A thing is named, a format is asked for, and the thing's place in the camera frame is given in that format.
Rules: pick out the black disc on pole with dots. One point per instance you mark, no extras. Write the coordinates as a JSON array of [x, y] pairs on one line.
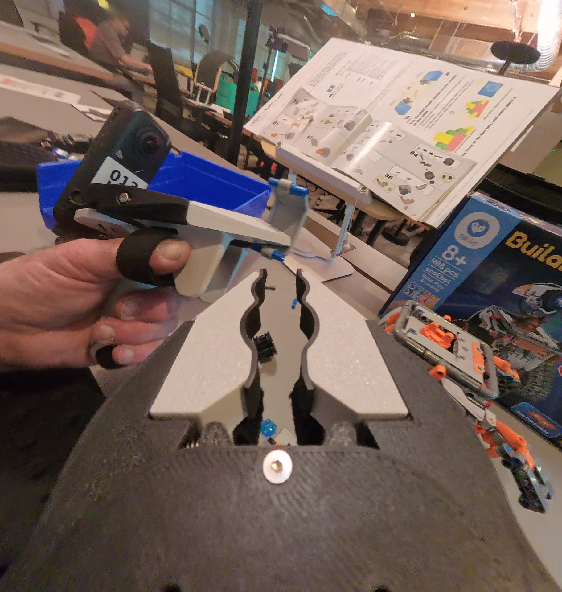
[[514, 52]]

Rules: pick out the black pole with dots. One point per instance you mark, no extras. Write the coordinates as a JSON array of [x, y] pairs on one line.
[[244, 83]]

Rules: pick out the green bag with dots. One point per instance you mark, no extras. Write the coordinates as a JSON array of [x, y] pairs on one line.
[[227, 92]]

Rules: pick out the grey panel piece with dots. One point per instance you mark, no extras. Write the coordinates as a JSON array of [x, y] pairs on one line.
[[285, 217]]

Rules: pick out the book stand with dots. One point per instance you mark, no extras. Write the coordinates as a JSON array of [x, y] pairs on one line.
[[336, 268]]

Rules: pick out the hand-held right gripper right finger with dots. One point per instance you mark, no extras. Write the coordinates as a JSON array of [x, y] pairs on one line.
[[355, 365]]

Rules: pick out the person's left hand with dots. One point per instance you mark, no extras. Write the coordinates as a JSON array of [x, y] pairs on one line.
[[54, 300]]

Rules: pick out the black toy wheel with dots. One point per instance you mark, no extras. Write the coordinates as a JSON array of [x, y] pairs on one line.
[[265, 346]]

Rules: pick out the white instruction booklet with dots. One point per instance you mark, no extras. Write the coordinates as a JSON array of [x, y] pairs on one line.
[[378, 78]]

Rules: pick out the toy tracked robot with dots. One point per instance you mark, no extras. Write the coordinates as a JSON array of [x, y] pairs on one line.
[[466, 356]]

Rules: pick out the white paper sheet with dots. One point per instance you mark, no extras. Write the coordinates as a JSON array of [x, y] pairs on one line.
[[31, 88]]

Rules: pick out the blue parts bin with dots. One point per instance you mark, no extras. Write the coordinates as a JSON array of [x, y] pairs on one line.
[[207, 180]]

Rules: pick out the grey panel assembly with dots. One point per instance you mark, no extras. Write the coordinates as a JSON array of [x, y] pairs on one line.
[[268, 428]]

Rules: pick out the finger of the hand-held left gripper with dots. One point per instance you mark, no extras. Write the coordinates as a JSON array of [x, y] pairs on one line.
[[230, 216], [244, 233]]

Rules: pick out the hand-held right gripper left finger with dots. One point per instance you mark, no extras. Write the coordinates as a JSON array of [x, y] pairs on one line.
[[207, 365]]

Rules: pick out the blue robot kit box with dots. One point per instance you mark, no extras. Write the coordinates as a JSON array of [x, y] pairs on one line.
[[493, 263]]

